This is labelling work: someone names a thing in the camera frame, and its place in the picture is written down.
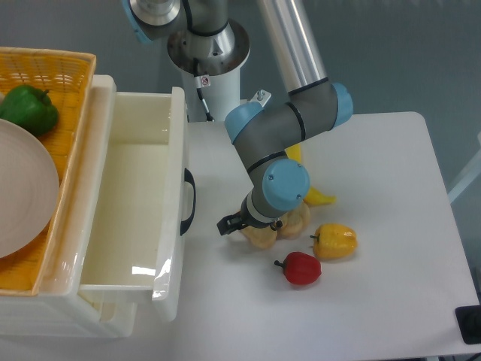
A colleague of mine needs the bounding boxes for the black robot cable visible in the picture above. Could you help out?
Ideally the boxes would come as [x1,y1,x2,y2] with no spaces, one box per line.
[192,58,216,122]

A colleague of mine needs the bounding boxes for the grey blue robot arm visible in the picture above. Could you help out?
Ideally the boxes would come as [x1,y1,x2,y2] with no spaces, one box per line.
[123,1,353,235]

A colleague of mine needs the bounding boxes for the beige round plate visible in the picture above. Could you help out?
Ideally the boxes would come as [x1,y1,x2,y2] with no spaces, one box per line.
[0,117,61,259]

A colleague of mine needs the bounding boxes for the white open drawer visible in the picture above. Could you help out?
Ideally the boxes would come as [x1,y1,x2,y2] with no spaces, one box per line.
[80,87,189,323]

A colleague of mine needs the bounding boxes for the red bell pepper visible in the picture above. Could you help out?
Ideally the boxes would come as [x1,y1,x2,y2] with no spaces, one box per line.
[274,252,322,286]

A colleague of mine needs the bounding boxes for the green bell pepper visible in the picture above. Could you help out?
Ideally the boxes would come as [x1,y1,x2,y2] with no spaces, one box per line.
[1,84,59,137]

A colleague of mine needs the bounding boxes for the black drawer handle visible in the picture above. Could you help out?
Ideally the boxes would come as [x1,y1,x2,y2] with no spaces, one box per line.
[180,168,197,236]

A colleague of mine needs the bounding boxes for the rectangular square bread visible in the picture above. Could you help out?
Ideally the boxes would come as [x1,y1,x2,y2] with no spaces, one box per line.
[241,226,277,250]

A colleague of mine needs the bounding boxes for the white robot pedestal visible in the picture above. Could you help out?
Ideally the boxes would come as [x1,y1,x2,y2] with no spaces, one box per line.
[167,20,250,123]

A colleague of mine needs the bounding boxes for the yellow banana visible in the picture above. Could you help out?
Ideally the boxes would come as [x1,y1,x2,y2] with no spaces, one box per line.
[286,144,337,207]

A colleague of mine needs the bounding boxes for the white plastic drawer cabinet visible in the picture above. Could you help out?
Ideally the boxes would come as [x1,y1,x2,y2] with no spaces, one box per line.
[1,75,137,338]

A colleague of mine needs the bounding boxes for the yellow bell pepper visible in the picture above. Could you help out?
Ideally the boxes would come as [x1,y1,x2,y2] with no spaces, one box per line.
[310,223,358,259]

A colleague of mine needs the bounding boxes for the orange woven basket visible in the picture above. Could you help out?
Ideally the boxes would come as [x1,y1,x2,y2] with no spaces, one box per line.
[1,47,96,297]

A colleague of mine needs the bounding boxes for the round bread roll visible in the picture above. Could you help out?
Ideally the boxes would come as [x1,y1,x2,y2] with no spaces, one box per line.
[278,202,310,239]

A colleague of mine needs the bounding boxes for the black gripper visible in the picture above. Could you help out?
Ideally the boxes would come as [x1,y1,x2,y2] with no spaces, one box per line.
[216,207,283,235]

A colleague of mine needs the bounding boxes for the white mounting bracket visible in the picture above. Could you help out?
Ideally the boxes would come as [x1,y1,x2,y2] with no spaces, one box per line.
[246,89,272,108]

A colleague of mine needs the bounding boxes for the black device at edge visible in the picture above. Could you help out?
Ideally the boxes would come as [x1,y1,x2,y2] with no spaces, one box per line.
[455,305,481,344]

